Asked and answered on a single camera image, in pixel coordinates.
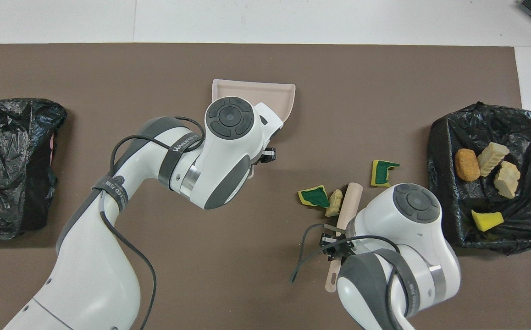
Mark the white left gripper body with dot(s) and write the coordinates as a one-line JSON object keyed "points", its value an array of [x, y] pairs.
{"points": [[271, 123]]}

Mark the beige plastic dustpan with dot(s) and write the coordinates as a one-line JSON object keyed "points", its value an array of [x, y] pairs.
{"points": [[274, 98]]}

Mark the small rounded yellow foam chunk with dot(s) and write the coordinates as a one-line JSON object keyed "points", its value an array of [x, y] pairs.
{"points": [[334, 201]]}

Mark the beige hand brush black bristles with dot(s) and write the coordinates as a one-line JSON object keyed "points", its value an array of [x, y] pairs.
{"points": [[351, 201]]}

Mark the green and yellow sponge piece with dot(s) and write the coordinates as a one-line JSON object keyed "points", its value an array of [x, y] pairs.
{"points": [[315, 197], [486, 221]]}

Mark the notched green yellow sponge piece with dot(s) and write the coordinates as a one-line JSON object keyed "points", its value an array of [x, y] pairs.
{"points": [[380, 174]]}

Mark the orange-brown sponge chunk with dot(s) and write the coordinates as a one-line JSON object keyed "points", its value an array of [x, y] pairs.
{"points": [[467, 165]]}

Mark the pale yellow foam chunk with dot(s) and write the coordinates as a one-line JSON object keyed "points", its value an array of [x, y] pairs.
{"points": [[507, 179], [492, 159]]}

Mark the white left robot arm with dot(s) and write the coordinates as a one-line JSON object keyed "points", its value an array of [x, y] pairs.
{"points": [[86, 284]]}

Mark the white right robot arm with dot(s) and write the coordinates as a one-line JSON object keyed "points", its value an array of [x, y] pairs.
{"points": [[378, 220]]}

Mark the pink plastic bin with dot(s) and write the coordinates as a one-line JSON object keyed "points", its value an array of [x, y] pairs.
{"points": [[53, 146]]}

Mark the large brown table mat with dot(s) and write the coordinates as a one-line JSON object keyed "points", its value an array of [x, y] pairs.
{"points": [[224, 275]]}

